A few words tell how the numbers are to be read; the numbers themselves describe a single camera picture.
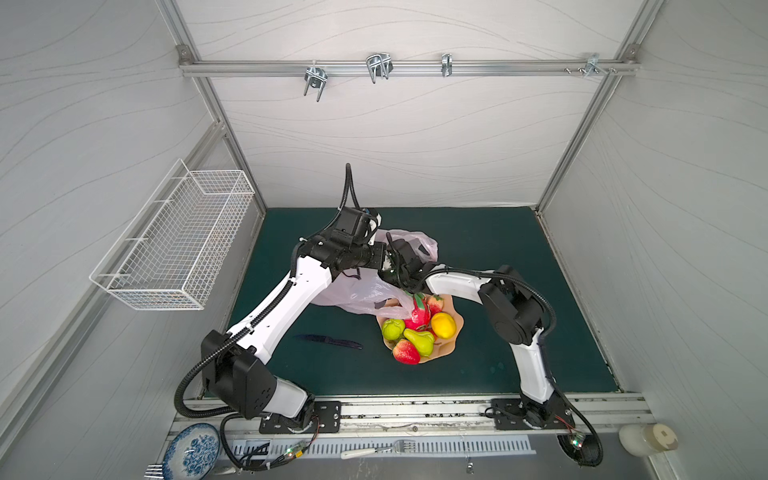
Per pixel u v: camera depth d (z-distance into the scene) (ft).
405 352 2.46
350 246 1.90
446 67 2.56
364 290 2.45
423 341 2.60
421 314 2.73
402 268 2.47
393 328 2.63
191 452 2.23
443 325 2.69
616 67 2.57
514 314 1.74
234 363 1.30
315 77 2.59
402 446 2.39
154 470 2.20
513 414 2.36
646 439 2.13
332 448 2.31
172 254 2.25
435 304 2.87
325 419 2.41
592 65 2.51
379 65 2.51
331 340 2.90
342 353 2.82
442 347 2.69
